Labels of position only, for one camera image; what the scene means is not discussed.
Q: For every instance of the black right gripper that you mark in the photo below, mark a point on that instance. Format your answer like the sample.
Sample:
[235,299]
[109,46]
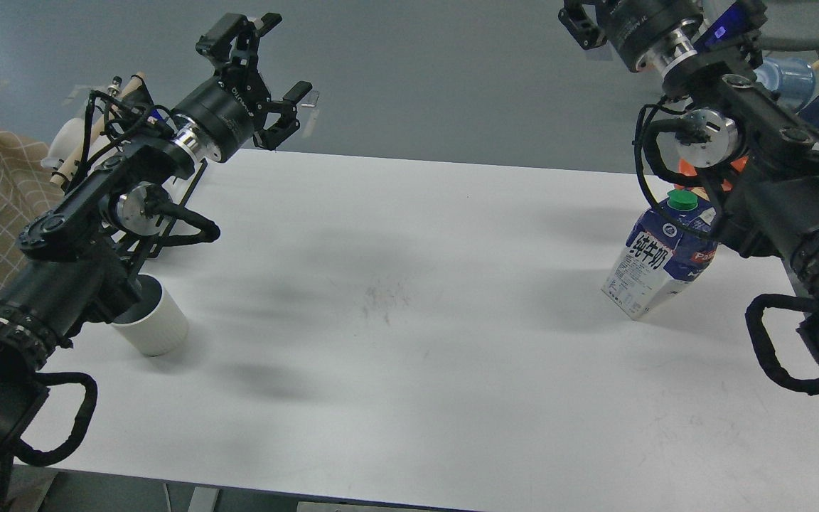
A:
[632,27]

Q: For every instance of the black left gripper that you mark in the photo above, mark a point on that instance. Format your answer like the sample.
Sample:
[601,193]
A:
[235,106]

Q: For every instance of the blue white milk carton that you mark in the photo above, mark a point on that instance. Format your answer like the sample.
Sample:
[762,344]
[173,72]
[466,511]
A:
[662,255]

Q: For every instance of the white ribbed cup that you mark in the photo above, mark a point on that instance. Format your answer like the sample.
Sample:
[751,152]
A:
[155,325]

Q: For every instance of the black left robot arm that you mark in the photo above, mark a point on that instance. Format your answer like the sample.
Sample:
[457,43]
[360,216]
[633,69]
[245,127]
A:
[83,256]

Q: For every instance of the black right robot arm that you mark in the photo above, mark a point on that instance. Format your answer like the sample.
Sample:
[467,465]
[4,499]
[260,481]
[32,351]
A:
[718,128]

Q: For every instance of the white mug on rack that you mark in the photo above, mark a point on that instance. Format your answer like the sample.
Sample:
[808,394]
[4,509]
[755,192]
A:
[68,142]
[168,188]

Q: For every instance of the orange mug on tree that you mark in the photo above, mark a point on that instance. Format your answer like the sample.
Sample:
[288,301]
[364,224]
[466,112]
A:
[719,178]

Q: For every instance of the white rear mug on rack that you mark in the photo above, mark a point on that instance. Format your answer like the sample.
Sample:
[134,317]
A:
[68,142]

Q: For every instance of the blue mug on tree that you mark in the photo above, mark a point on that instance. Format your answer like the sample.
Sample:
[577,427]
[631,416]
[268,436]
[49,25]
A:
[792,80]

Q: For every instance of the grey office chair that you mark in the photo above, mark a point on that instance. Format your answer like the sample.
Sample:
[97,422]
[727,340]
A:
[790,25]

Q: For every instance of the black wire mug rack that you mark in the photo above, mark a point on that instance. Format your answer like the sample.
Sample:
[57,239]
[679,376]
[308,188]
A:
[130,117]

